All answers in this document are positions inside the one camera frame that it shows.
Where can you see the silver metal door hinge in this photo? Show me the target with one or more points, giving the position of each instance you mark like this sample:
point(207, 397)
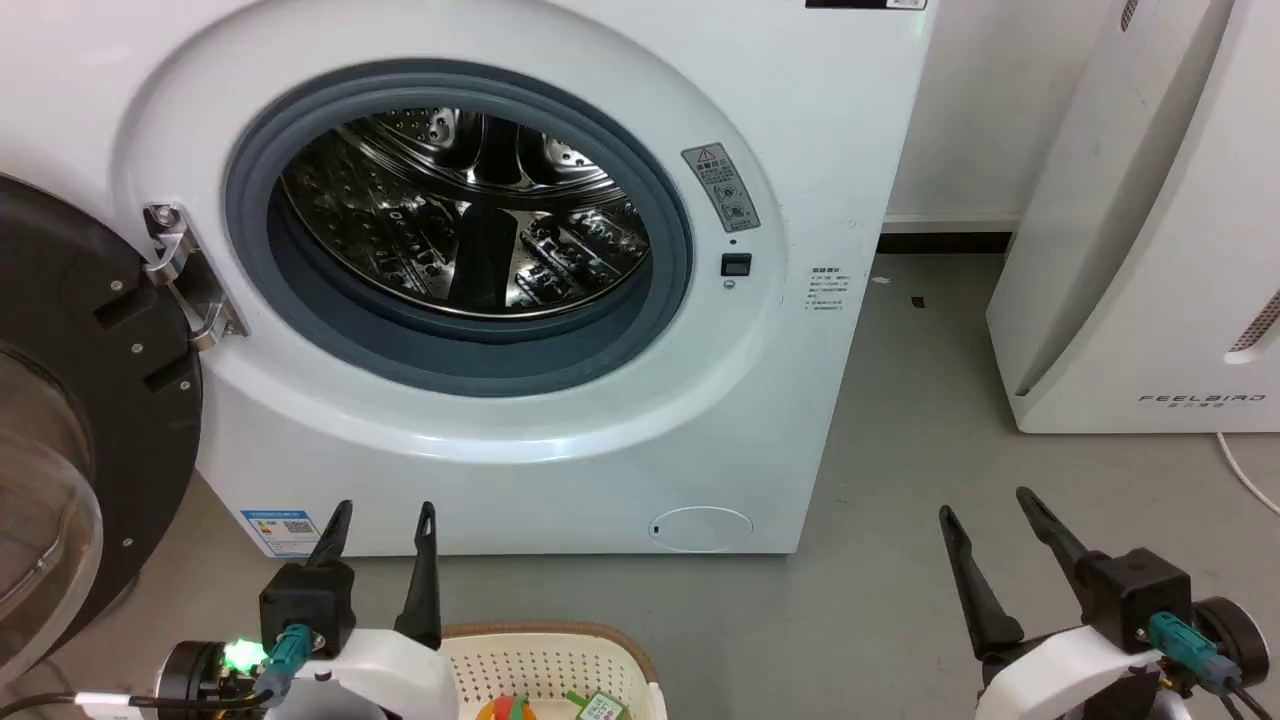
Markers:
point(185, 275)

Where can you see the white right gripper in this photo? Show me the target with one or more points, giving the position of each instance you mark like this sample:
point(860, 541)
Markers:
point(1070, 680)

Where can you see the grey rubber door gasket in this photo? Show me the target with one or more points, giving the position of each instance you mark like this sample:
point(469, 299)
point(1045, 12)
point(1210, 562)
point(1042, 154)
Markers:
point(400, 355)

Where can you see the white perforated laundry basket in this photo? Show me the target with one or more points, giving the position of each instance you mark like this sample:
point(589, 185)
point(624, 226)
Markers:
point(545, 660)

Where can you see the stainless steel washing machine drum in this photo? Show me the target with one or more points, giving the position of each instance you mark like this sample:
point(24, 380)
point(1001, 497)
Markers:
point(460, 215)

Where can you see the grey warning sticker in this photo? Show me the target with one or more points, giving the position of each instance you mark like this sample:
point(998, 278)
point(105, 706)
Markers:
point(722, 188)

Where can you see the white Feelbird appliance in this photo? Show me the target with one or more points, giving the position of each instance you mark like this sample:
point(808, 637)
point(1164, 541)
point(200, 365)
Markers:
point(1150, 250)

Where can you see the blue energy label sticker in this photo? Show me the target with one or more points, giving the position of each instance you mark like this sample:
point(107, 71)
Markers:
point(283, 531)

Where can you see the washing machine door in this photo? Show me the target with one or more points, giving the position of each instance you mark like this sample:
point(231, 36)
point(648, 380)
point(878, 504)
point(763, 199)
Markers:
point(120, 400)

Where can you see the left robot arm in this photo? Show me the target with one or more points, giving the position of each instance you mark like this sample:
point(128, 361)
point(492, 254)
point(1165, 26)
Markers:
point(195, 675)

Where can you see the white front-load washing machine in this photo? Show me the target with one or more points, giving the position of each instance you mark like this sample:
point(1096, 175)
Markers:
point(780, 120)

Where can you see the round white filter cover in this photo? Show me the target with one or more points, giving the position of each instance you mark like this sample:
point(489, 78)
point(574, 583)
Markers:
point(701, 528)

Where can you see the green toy with label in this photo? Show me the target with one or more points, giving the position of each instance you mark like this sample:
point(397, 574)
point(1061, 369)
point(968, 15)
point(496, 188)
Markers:
point(598, 707)

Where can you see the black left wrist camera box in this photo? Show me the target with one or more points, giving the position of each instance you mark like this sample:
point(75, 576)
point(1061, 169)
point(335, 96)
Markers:
point(305, 600)

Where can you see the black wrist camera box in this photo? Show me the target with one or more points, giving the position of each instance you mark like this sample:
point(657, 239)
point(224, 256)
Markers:
point(1135, 595)
point(305, 600)

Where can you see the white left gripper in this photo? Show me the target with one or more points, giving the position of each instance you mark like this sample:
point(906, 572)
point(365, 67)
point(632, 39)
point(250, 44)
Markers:
point(395, 680)

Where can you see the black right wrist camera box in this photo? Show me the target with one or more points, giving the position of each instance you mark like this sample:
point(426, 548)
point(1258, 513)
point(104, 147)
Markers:
point(1135, 595)

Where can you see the black wall baseboard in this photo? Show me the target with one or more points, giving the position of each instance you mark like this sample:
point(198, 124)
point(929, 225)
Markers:
point(945, 243)

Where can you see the orange toy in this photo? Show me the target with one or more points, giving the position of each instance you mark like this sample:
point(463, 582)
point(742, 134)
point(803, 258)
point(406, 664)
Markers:
point(505, 710)

